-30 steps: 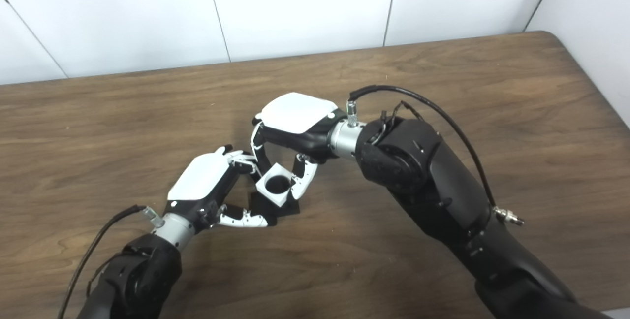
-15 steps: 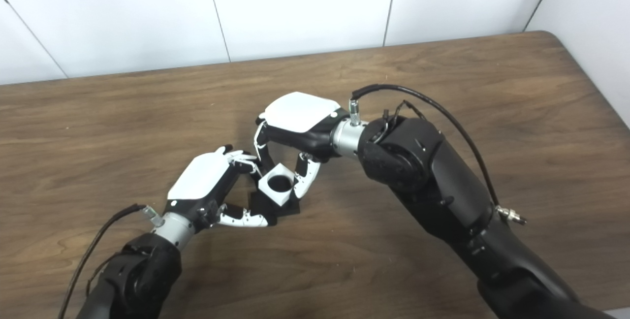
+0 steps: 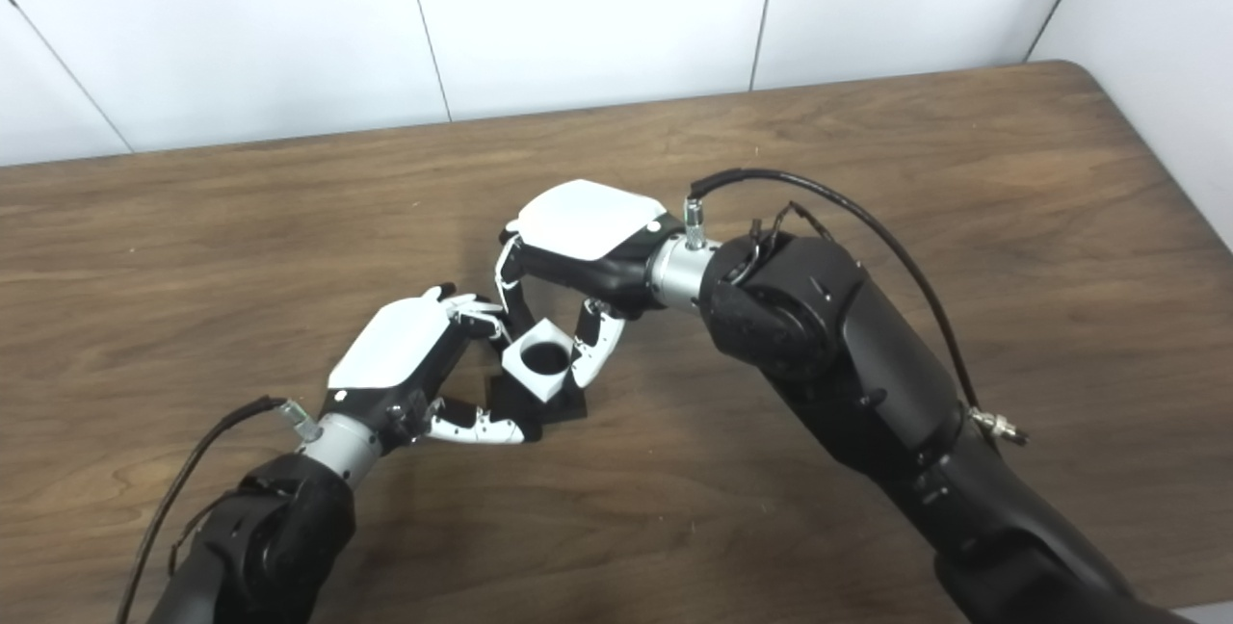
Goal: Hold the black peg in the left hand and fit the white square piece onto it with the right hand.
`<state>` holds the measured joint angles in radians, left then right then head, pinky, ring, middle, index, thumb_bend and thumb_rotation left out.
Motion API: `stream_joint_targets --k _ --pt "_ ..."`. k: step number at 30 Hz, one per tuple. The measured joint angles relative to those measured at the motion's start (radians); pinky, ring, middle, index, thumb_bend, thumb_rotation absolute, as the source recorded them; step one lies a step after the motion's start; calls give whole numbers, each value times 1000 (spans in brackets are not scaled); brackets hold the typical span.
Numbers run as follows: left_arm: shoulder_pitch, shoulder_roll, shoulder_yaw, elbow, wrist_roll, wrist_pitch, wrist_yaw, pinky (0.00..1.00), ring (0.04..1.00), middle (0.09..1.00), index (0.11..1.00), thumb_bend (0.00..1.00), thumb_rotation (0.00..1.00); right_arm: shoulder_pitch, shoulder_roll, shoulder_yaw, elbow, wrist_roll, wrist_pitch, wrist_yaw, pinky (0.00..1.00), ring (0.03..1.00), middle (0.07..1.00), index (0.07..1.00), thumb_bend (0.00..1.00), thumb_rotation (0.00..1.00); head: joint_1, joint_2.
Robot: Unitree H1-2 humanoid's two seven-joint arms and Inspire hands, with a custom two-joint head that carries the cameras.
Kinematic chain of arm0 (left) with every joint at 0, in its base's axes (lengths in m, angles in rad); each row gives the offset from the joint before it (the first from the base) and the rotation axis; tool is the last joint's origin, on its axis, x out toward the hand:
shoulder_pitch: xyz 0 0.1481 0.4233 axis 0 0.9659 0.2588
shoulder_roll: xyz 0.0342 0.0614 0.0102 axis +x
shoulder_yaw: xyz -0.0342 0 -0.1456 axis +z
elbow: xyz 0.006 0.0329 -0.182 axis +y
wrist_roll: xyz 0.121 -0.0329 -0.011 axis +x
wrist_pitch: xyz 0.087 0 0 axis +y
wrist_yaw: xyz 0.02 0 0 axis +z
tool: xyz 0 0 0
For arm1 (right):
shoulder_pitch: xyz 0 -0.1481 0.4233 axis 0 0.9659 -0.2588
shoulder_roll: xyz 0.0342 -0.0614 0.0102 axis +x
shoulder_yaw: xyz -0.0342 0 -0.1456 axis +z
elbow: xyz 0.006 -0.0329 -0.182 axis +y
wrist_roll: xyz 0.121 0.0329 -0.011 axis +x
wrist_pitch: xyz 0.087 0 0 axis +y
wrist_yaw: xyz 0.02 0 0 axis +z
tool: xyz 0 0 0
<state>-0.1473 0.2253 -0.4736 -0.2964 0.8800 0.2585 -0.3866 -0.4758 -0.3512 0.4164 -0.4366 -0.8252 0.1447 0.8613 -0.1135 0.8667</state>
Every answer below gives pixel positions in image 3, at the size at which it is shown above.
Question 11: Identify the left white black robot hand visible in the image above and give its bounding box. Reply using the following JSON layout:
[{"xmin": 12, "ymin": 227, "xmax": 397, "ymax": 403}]
[{"xmin": 323, "ymin": 285, "xmax": 526, "ymax": 447}]

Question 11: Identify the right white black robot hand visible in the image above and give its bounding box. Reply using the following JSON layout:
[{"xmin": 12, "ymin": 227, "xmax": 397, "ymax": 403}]
[{"xmin": 494, "ymin": 179, "xmax": 685, "ymax": 389}]

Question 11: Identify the black peg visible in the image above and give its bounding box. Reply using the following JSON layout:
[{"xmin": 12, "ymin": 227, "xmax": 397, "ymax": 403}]
[{"xmin": 485, "ymin": 369, "xmax": 589, "ymax": 428}]

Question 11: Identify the white square piece with hole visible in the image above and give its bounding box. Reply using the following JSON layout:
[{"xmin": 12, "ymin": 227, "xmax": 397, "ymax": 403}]
[{"xmin": 501, "ymin": 318, "xmax": 579, "ymax": 403}]

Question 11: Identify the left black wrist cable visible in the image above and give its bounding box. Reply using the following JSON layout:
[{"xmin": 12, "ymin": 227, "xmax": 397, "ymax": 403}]
[{"xmin": 116, "ymin": 396, "xmax": 324, "ymax": 624}]

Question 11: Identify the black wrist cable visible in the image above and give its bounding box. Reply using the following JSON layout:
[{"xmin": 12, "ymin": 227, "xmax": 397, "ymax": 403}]
[
  {"xmin": 116, "ymin": 396, "xmax": 324, "ymax": 624},
  {"xmin": 684, "ymin": 169, "xmax": 1030, "ymax": 447}
]

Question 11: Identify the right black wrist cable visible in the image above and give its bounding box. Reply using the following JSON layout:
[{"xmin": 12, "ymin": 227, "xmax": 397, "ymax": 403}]
[{"xmin": 684, "ymin": 169, "xmax": 1030, "ymax": 447}]

